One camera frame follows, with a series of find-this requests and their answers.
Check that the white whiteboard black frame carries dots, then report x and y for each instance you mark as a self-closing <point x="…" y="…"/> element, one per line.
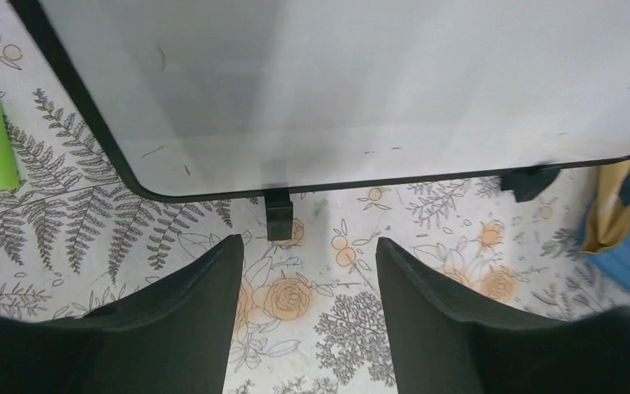
<point x="197" y="100"/>

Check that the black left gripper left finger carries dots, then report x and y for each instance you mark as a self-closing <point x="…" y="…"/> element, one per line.
<point x="172" y="336"/>

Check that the floral tablecloth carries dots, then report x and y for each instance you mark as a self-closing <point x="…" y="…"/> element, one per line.
<point x="309" y="316"/>

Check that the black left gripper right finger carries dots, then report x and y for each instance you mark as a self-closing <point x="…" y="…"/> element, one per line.
<point x="447" y="338"/>

